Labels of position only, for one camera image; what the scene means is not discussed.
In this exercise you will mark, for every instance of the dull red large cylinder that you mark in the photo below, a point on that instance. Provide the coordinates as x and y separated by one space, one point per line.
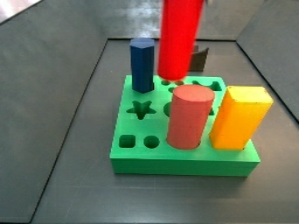
188 115

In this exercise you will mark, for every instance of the blue hexagonal peg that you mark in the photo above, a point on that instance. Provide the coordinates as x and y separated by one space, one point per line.
142 48

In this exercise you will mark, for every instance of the green shape sorter base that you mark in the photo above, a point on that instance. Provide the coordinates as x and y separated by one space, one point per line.
140 151

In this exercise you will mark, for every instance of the black curved cradle block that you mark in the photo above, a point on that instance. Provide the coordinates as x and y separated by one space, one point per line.
198 59

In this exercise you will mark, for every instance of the yellow square block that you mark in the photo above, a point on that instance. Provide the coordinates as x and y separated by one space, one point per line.
242 111

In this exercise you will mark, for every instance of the bright red round cylinder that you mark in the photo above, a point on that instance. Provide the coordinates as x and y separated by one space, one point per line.
179 26

